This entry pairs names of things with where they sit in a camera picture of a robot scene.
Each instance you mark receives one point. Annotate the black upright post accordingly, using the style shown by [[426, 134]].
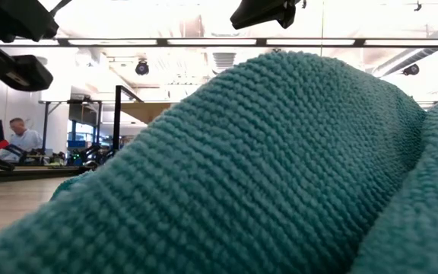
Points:
[[117, 118]]

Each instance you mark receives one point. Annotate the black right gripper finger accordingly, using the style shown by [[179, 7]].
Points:
[[257, 13], [288, 15]]

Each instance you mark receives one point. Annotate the round black ceiling fixture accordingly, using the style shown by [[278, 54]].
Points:
[[411, 69], [141, 68]]

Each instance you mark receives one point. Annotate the person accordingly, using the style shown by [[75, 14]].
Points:
[[23, 139]]

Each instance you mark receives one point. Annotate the grey ceiling duct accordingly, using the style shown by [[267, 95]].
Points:
[[416, 49]]

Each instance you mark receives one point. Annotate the black table edge rail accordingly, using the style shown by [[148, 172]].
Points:
[[25, 173]]

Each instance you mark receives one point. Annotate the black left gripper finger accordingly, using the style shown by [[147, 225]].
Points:
[[23, 74]]

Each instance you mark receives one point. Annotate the black background workstation frame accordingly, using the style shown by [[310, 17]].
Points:
[[86, 114]]

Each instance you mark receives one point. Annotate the black overhead frame bar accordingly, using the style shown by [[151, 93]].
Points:
[[211, 42]]

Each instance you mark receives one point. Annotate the teal microfibre cloth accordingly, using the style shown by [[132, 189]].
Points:
[[264, 171]]

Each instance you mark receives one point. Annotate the wooden panel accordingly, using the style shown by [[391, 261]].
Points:
[[146, 111]]

